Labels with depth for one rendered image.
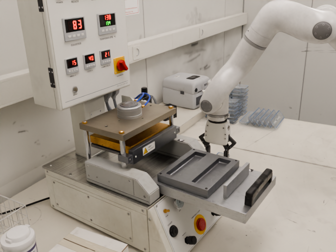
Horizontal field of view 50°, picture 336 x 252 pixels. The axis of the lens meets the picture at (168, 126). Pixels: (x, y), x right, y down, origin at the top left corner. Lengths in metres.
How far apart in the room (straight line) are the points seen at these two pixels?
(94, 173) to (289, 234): 0.64
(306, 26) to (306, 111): 2.44
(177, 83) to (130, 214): 1.20
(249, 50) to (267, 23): 0.11
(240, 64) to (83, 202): 0.71
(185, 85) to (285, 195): 0.95
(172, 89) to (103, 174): 1.16
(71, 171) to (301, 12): 0.89
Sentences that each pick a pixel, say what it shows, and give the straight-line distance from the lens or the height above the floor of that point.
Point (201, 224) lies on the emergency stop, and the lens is 1.18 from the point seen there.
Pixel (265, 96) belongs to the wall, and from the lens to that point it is 3.64.
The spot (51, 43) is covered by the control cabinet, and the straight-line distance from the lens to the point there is 1.09.
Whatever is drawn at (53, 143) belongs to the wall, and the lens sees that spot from 1.64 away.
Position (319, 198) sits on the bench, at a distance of 1.46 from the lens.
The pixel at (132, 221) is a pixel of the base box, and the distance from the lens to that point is 1.10.
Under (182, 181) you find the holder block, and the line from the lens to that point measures 1.00.
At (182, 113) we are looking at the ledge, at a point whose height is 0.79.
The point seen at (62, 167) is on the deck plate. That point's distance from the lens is 1.28.
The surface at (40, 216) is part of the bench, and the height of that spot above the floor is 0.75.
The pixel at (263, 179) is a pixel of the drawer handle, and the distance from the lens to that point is 1.00.
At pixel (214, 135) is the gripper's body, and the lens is 1.46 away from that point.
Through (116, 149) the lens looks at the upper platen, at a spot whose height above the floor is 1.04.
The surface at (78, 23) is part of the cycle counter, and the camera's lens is 1.15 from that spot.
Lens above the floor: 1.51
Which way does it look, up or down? 22 degrees down
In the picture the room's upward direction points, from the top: 2 degrees counter-clockwise
